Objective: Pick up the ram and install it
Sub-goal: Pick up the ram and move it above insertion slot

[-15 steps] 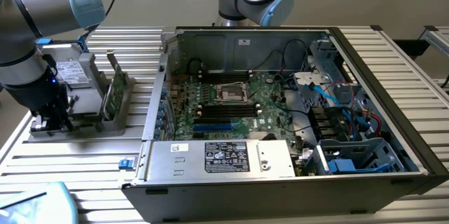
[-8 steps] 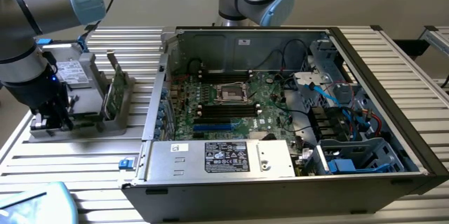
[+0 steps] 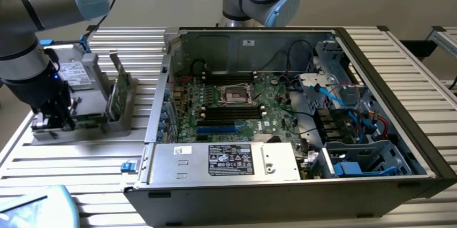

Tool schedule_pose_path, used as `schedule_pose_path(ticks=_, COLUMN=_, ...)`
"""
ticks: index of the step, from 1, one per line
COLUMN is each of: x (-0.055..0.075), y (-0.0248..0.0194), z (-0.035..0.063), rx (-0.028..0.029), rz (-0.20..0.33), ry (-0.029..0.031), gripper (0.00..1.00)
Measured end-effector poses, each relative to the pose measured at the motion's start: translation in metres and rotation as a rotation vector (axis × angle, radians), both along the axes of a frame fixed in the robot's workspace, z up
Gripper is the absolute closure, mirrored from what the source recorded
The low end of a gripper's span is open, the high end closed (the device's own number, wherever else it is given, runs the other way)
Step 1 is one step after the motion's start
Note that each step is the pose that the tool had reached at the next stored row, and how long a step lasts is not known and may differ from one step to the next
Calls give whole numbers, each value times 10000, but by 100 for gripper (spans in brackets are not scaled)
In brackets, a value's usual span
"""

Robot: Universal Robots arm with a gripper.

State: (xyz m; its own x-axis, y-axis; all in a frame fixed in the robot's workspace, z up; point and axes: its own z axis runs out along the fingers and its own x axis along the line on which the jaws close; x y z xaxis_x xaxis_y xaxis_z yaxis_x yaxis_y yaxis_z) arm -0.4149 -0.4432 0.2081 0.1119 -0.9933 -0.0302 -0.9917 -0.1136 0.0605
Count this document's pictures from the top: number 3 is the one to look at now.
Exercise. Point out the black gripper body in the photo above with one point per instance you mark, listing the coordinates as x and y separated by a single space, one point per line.
33 91

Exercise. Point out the green RAM stick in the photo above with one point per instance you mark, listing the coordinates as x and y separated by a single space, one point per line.
89 123

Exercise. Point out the black RAM slot bank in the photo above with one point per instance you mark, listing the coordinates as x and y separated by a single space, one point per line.
233 112
229 77

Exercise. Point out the hard disk with white label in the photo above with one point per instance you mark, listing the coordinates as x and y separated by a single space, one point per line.
76 75

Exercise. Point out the grey parts rack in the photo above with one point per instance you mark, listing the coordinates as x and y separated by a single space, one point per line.
117 131

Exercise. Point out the green graphics card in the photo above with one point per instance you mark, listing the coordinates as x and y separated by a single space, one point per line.
119 91

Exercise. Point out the blue wrist connector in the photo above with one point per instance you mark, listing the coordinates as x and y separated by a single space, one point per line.
45 42

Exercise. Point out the silver power supply with label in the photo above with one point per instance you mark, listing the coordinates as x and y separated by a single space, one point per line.
192 163

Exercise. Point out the black expansion slot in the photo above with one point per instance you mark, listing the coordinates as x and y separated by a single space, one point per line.
216 123

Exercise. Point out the blue expansion slot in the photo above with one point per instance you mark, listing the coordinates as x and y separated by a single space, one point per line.
216 129

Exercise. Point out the silver chipset heat sink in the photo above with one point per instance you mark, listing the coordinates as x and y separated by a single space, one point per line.
268 138

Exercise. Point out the green Dell motherboard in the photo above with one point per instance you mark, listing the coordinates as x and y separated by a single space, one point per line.
271 99

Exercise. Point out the black open PC case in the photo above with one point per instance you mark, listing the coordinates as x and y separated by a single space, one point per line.
279 201

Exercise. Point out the metal drive cage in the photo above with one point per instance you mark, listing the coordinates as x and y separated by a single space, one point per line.
321 80

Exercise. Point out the black case fan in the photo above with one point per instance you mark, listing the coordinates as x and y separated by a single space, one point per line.
332 126

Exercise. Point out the grey disk bay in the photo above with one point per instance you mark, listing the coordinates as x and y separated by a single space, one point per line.
378 155

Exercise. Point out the CPU socket with metal frame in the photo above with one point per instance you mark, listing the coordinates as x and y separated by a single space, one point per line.
233 94

